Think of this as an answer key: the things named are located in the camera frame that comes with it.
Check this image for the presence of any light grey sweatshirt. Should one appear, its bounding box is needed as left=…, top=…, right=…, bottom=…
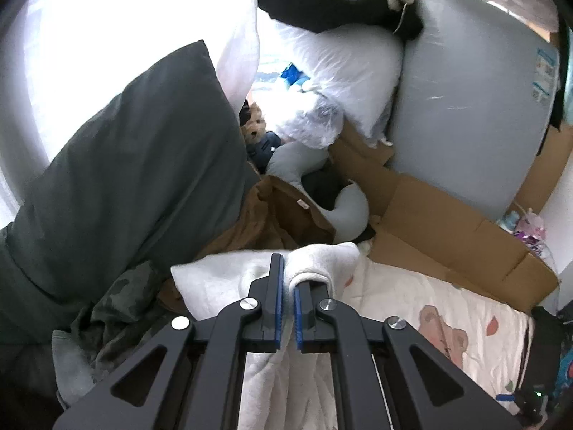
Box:
left=170, top=242, right=361, bottom=323

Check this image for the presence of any brown cardboard sheet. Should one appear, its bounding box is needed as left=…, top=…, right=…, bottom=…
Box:
left=329, top=119, right=573, bottom=314

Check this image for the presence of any cream bear print blanket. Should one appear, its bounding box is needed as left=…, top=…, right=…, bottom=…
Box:
left=242, top=244, right=535, bottom=430

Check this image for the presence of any teddy bear plush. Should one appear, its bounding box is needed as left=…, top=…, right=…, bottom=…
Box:
left=239, top=101, right=283, bottom=175

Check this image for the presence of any brown garment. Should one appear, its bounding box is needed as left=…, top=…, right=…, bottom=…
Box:
left=161, top=175, right=336, bottom=310

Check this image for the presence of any grey wrapped mattress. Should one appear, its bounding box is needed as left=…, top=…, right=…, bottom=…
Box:
left=387, top=0, right=560, bottom=222

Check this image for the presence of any camouflage garment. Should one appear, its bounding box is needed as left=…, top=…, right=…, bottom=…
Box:
left=67, top=260, right=180, bottom=368

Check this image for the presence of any teal patterned blanket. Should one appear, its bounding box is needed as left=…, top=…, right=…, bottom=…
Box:
left=553, top=345, right=573, bottom=408

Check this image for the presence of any grey neck pillow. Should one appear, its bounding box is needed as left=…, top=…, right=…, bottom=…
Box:
left=266, top=141, right=370, bottom=243

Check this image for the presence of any pile of dark clothes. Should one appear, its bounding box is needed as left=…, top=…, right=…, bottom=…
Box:
left=0, top=40, right=260, bottom=350

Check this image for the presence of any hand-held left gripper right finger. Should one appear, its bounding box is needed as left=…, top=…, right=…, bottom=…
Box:
left=293, top=278, right=522, bottom=430

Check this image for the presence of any clear plastic bag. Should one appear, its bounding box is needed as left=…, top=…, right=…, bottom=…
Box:
left=269, top=94, right=345, bottom=148

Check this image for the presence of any white pillow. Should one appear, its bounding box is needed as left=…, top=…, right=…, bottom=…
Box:
left=264, top=22, right=404, bottom=144

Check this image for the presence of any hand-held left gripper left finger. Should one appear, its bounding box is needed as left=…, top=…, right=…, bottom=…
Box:
left=53, top=253, right=287, bottom=430

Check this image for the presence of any grey-blue garment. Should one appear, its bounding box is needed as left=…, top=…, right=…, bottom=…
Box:
left=51, top=329, right=103, bottom=408

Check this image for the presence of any pink detergent bag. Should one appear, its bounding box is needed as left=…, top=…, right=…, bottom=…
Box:
left=499, top=206, right=549, bottom=256

